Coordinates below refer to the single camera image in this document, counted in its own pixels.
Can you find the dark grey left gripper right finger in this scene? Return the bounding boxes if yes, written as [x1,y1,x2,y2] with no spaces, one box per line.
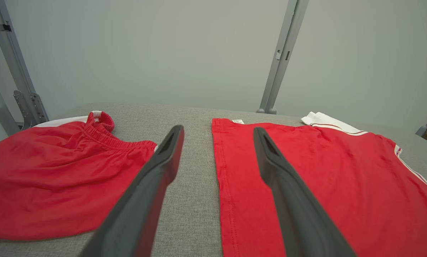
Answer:
[253,127,358,257]

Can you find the grey post with hinge bracket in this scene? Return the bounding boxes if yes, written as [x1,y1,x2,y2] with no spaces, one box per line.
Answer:
[0,0,50,131]

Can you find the red shorts with white trim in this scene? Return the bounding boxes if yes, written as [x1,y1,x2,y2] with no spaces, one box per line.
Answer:
[0,111,158,240]

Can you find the red Bulls basketball jersey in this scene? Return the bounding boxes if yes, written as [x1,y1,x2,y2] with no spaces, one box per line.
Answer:
[212,111,427,257]

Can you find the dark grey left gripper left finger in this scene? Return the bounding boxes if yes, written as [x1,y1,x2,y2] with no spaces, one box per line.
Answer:
[78,124,185,257]

